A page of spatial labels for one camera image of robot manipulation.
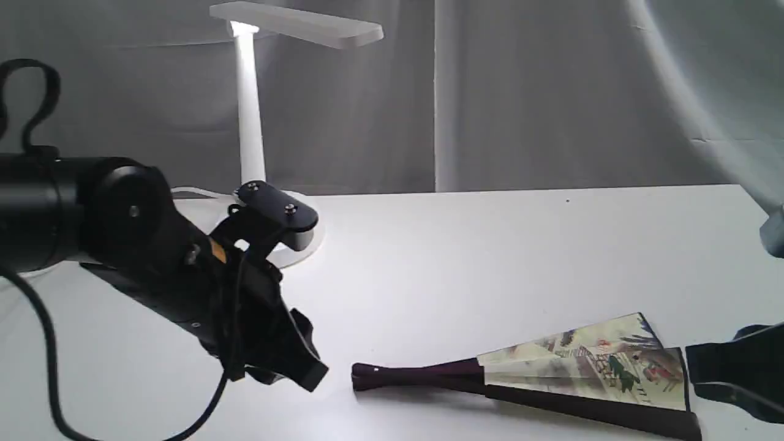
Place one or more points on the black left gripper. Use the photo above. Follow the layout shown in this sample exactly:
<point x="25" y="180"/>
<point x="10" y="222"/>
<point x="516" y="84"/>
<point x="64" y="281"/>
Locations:
<point x="219" y="287"/>

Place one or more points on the painted paper folding fan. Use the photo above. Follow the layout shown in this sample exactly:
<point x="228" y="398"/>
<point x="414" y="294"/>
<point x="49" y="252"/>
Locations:
<point x="616" y="372"/>

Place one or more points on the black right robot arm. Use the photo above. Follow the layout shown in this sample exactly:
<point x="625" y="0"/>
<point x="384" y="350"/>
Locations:
<point x="746" y="372"/>

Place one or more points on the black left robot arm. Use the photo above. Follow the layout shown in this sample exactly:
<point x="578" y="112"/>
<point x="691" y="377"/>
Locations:
<point x="45" y="204"/>

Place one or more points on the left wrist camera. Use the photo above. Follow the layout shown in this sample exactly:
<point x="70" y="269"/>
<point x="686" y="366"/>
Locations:
<point x="281" y="223"/>

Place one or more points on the white desk lamp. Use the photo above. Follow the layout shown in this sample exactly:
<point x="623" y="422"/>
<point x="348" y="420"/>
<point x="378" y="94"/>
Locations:
<point x="244" y="20"/>

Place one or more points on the grey backdrop curtain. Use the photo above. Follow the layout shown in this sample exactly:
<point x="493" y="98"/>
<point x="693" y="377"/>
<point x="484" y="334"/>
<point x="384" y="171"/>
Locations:
<point x="458" y="96"/>

